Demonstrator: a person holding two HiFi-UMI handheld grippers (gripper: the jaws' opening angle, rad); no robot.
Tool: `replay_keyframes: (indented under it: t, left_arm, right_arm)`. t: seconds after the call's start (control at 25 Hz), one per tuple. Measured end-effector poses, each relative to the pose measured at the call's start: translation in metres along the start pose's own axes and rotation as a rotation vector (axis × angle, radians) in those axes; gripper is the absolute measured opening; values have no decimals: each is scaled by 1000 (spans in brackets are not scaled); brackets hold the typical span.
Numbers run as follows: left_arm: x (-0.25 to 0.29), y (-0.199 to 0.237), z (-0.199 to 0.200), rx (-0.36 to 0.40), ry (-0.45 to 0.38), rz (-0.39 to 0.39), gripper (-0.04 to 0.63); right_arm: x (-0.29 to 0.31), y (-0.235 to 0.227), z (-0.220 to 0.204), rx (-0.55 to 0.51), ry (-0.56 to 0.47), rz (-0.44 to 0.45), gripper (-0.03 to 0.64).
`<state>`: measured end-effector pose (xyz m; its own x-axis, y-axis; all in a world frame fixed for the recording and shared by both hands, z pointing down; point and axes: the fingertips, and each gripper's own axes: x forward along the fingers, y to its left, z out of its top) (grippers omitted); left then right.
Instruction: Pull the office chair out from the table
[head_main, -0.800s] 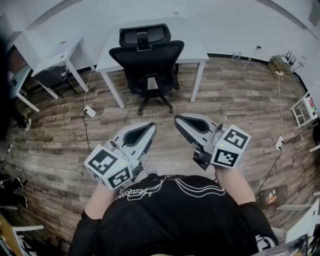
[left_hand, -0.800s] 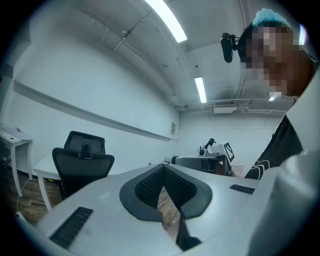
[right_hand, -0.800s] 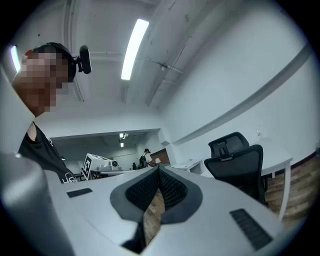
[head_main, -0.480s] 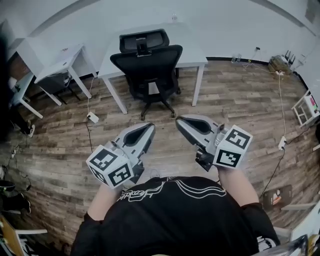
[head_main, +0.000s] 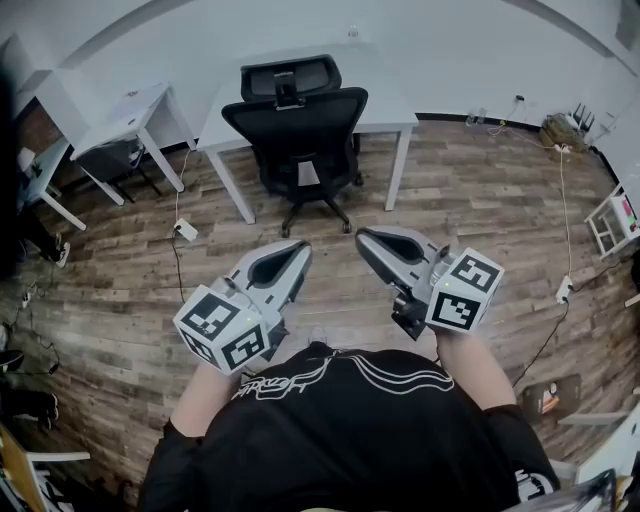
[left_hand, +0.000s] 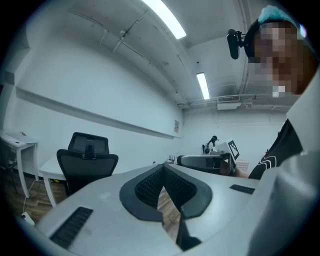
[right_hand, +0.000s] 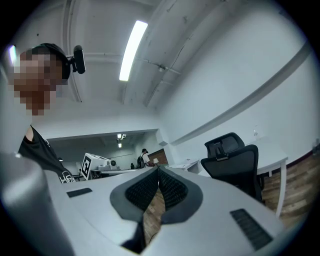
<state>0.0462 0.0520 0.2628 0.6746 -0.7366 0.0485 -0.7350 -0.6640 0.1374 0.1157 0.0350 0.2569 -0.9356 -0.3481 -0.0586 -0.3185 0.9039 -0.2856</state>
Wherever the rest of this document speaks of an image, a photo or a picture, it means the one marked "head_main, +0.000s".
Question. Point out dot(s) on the brown cardboard box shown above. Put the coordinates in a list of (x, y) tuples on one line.
[(565, 395)]

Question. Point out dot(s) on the white metal frame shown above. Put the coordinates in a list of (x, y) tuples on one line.
[(55, 455)]

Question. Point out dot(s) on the person's right forearm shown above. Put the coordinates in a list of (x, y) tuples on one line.
[(475, 365)]

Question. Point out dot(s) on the white power strip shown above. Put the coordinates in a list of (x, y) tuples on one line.
[(186, 229), (564, 289), (562, 147)]

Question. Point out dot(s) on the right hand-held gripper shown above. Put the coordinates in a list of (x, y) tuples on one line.
[(455, 300)]

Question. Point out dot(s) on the black mesh office chair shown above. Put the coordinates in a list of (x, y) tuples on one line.
[(300, 130)]

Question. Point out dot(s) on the person's grey shoe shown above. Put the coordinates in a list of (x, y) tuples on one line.
[(317, 334)]

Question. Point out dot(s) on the white corner table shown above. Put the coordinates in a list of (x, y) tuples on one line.
[(60, 100)]

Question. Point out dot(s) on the person's left forearm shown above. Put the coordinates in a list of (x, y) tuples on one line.
[(205, 400)]

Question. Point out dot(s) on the person's black printed t-shirt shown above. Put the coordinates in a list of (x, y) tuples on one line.
[(350, 440)]

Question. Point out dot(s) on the brown woven pile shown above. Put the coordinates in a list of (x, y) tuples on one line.
[(557, 132)]

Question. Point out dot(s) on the large white table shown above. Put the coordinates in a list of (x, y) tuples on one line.
[(380, 80)]

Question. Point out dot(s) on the wooden board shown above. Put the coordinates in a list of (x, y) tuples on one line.
[(12, 475)]

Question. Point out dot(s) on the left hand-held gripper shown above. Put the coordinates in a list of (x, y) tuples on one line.
[(220, 320)]

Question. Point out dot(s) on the white side table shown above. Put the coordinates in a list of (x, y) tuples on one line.
[(612, 450)]

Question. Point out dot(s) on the white shelf rack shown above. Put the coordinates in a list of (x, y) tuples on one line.
[(617, 210)]

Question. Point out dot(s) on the small white table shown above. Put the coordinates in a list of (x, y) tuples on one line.
[(135, 110)]

